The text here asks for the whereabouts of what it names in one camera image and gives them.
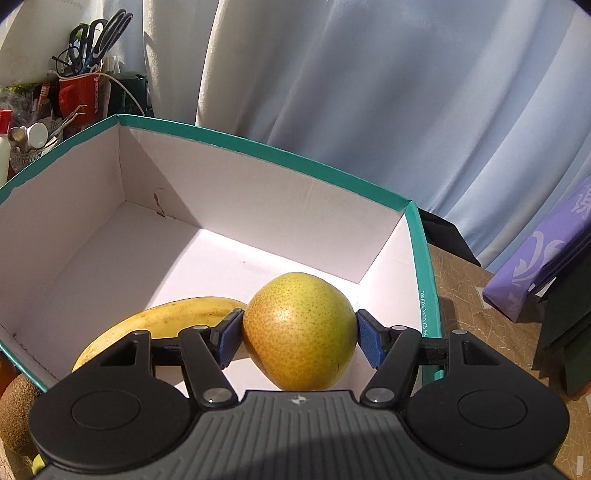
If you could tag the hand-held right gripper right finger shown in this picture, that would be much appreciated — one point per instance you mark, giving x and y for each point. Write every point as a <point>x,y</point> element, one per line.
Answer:
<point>369,342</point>

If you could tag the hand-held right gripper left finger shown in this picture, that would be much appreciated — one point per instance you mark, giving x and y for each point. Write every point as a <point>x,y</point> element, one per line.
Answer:
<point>228,342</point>

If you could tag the yellow pear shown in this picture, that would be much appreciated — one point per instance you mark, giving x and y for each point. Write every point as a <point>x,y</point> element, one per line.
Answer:
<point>300,327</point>

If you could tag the teal cardboard box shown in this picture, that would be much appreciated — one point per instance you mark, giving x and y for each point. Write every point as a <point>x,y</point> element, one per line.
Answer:
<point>231,184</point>

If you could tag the brown kiwi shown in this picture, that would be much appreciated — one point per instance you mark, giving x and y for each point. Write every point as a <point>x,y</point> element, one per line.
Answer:
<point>16,410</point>

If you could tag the green apple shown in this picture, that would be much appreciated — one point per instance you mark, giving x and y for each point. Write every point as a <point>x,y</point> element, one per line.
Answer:
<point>38,467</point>

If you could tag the yellow banana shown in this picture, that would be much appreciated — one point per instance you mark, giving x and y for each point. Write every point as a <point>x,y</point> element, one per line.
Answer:
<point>171,314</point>

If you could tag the black object behind box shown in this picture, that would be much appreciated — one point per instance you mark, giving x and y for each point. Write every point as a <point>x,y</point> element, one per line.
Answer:
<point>448,235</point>

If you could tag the purple paper bag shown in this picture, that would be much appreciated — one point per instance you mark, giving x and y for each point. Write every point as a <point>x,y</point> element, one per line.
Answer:
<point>531,272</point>

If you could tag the dark green paper bag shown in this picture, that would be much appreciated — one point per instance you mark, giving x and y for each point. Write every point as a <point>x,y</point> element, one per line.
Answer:
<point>568,337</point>

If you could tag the pale blue curtain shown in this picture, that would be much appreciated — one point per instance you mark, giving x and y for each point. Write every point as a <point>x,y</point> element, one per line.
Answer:
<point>369,92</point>

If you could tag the glass jar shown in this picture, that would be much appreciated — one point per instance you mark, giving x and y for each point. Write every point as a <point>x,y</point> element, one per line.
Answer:
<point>27,159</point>

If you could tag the metal tweezers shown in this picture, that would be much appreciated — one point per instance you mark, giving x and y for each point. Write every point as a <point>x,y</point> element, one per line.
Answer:
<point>69,117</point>

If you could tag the red mug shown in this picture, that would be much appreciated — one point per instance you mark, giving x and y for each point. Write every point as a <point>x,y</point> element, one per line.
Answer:
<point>87,94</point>

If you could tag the metal spoon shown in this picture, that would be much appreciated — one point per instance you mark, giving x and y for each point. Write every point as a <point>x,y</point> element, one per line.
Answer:
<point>17,136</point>

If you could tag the white bottle red cap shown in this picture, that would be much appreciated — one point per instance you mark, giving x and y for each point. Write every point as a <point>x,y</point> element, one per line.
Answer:
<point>3,147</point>

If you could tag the black scissors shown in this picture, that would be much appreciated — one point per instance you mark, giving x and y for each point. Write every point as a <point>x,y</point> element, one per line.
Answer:
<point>108,32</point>

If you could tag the white panel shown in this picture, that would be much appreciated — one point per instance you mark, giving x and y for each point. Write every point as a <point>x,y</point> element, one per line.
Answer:
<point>18,55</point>

